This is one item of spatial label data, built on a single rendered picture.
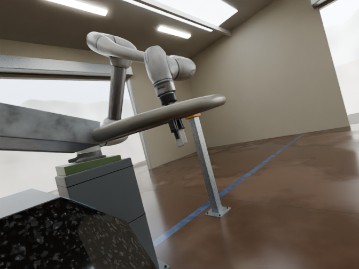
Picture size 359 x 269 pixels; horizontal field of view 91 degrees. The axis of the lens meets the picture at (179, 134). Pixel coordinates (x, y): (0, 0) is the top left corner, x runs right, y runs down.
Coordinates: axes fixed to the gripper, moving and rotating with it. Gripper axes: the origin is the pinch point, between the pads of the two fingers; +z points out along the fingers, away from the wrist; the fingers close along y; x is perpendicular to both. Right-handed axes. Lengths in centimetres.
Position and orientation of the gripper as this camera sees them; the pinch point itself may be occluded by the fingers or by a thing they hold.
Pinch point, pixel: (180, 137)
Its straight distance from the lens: 79.7
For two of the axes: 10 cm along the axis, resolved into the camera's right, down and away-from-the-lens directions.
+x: 9.0, -2.7, -3.4
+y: -3.1, 1.5, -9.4
